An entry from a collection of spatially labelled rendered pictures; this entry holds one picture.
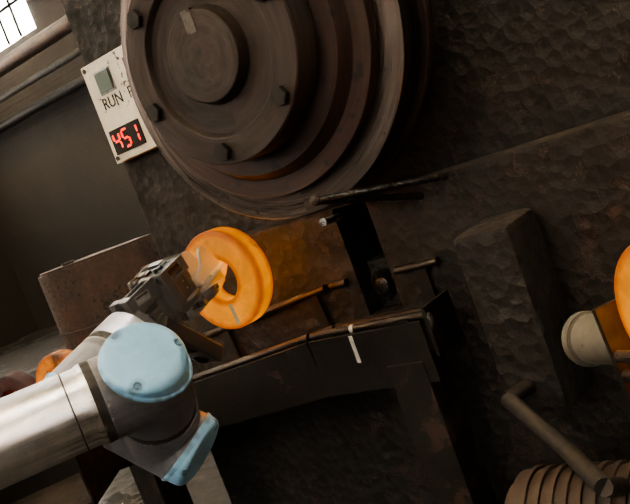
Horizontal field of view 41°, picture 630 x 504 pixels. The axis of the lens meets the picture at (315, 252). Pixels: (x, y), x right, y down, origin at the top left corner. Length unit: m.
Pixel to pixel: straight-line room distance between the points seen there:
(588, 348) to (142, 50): 0.67
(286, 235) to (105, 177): 9.50
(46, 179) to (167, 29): 10.53
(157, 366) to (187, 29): 0.44
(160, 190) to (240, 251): 0.34
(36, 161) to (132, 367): 10.86
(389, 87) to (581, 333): 0.37
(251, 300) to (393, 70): 0.41
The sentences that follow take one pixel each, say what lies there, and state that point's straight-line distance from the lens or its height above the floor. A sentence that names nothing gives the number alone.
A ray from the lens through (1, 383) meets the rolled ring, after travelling 1.88.
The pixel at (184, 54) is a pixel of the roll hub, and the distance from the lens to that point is 1.11.
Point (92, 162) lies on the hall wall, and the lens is 10.88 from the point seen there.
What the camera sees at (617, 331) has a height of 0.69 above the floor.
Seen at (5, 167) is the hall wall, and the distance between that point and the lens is 12.27.
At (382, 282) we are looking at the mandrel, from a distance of 1.25.
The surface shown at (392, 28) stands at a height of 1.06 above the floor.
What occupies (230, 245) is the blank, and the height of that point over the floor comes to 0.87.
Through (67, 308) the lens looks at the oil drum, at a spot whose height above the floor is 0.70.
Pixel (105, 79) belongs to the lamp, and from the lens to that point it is 1.54.
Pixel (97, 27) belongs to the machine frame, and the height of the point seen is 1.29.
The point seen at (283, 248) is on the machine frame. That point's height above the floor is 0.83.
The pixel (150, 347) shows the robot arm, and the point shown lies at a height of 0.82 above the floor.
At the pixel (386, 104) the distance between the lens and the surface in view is 1.05.
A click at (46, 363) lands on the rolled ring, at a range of 1.72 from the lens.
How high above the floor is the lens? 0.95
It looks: 6 degrees down
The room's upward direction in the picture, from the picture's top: 20 degrees counter-clockwise
